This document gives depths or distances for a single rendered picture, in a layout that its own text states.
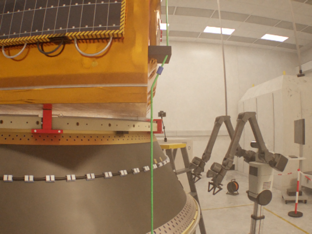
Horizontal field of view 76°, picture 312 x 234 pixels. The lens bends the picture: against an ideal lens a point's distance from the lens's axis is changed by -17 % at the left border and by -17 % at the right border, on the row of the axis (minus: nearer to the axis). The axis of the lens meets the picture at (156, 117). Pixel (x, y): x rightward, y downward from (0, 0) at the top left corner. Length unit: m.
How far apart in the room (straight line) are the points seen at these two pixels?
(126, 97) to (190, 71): 8.75
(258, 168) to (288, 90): 4.96
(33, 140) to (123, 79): 0.46
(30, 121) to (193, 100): 8.50
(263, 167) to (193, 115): 7.18
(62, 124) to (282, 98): 6.26
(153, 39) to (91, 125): 0.44
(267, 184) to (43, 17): 2.04
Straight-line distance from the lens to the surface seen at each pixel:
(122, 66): 0.69
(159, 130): 1.45
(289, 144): 6.84
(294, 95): 7.05
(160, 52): 0.71
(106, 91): 0.69
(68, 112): 1.00
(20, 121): 0.94
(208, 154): 2.19
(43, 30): 0.76
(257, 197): 2.20
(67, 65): 0.73
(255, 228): 2.36
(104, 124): 1.03
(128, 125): 1.12
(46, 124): 0.92
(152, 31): 0.77
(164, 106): 8.98
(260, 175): 2.14
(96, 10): 0.73
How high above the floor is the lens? 1.66
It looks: 4 degrees up
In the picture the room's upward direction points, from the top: straight up
